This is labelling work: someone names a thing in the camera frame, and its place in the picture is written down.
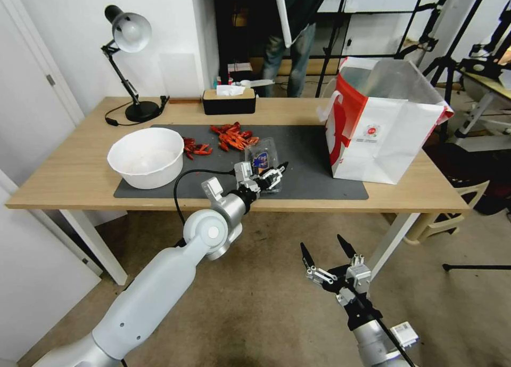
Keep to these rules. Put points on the red crayfish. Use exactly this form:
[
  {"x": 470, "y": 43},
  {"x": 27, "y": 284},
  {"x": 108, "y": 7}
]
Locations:
[
  {"x": 189, "y": 143},
  {"x": 224, "y": 128},
  {"x": 202, "y": 149},
  {"x": 249, "y": 138},
  {"x": 230, "y": 140}
]

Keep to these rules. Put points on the white side desk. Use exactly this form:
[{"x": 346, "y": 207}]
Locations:
[{"x": 485, "y": 91}]

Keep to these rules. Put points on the white door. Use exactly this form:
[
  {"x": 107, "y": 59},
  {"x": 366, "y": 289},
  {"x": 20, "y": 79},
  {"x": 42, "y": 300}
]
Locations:
[{"x": 24, "y": 143}]

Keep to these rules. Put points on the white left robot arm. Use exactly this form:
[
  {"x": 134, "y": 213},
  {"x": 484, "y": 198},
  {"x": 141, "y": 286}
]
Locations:
[{"x": 159, "y": 287}]

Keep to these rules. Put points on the clear plastic takeout container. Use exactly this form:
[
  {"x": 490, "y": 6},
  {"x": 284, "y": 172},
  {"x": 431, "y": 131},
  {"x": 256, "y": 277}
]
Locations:
[{"x": 261, "y": 155}]

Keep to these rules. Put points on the black tissue box wooden lid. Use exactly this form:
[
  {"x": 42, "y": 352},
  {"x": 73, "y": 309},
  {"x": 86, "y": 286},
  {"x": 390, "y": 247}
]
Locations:
[{"x": 228, "y": 103}]

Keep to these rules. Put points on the white round bowl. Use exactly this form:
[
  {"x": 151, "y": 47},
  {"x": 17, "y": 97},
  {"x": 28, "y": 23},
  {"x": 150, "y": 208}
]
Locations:
[{"x": 145, "y": 159}]

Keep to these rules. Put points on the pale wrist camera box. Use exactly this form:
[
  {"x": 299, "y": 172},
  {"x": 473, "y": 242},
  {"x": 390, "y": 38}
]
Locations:
[
  {"x": 358, "y": 277},
  {"x": 242, "y": 172}
]

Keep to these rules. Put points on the white tissue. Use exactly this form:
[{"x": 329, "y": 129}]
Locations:
[{"x": 229, "y": 89}]

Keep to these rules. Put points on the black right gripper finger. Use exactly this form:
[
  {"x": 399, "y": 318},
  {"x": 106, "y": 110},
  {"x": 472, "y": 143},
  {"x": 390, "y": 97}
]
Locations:
[
  {"x": 308, "y": 261},
  {"x": 346, "y": 245}
]

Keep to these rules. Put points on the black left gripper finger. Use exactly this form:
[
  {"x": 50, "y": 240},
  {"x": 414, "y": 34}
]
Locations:
[
  {"x": 279, "y": 169},
  {"x": 276, "y": 183}
]

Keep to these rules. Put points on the beige plastic chair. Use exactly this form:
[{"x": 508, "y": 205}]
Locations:
[{"x": 451, "y": 207}]

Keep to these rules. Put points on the wooden table white legs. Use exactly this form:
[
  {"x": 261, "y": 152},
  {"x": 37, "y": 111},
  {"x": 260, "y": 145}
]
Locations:
[{"x": 80, "y": 159}]

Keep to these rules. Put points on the black desk lamp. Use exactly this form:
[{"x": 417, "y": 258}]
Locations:
[{"x": 129, "y": 29}]

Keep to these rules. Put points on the black tripod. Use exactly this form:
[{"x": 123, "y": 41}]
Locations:
[
  {"x": 447, "y": 59},
  {"x": 479, "y": 267}
]

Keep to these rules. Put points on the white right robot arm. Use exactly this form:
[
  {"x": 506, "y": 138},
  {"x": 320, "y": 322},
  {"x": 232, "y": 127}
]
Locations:
[{"x": 373, "y": 345}]

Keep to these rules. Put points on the red and white takeout bag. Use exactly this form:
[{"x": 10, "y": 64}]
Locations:
[{"x": 383, "y": 139}]

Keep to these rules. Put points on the person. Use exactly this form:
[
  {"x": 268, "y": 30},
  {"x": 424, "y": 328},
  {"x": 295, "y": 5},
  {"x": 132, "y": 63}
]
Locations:
[{"x": 297, "y": 35}]

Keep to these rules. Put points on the dark grey desk mat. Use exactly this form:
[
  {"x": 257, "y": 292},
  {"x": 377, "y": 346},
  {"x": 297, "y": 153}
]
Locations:
[{"x": 303, "y": 175}]

